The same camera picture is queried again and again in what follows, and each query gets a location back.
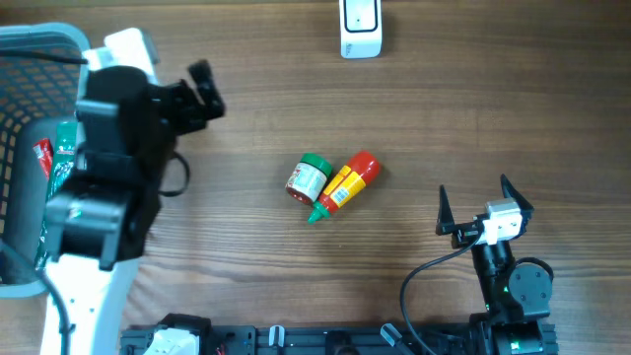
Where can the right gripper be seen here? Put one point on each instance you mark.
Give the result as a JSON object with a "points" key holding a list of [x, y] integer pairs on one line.
{"points": [[463, 233]]}

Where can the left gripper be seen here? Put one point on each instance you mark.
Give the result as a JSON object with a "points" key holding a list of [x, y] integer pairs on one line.
{"points": [[192, 115]]}

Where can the red sauce bottle yellow label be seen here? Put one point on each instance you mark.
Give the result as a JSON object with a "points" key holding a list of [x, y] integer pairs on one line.
{"points": [[351, 179]]}

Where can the green snack bag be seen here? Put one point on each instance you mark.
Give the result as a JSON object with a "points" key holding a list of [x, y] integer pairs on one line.
{"points": [[63, 157]]}

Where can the small jar green lid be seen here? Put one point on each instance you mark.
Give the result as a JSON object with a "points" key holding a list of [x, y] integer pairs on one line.
{"points": [[308, 178]]}

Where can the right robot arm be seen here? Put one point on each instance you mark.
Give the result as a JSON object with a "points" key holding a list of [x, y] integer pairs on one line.
{"points": [[516, 291]]}

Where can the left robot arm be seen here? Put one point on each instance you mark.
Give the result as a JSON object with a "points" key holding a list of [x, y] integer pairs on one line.
{"points": [[98, 220]]}

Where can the white barcode scanner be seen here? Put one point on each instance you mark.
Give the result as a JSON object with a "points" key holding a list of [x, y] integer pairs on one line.
{"points": [[361, 28]]}

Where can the grey plastic shopping basket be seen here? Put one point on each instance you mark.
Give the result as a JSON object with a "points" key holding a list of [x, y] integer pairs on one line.
{"points": [[36, 95]]}

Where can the red snack sachet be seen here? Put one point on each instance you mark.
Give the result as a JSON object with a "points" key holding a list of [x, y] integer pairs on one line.
{"points": [[44, 153]]}

